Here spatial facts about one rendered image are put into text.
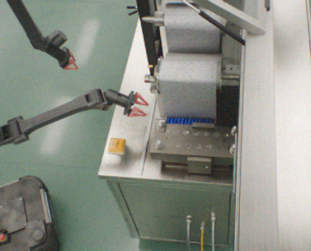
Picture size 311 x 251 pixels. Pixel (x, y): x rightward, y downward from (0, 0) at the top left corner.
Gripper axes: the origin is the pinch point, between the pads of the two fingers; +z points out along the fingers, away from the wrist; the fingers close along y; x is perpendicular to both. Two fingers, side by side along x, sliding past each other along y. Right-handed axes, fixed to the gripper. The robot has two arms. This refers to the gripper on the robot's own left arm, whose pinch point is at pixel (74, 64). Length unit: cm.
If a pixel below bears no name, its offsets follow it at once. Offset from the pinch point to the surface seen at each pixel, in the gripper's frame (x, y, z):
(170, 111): -31, -52, 15
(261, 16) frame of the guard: -84, -75, -25
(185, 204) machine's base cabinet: -5, -77, 48
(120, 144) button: -1, -49, 15
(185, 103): -39, -55, 12
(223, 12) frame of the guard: -76, -75, -36
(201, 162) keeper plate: -31, -78, 22
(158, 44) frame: -38.8, -6.8, 21.0
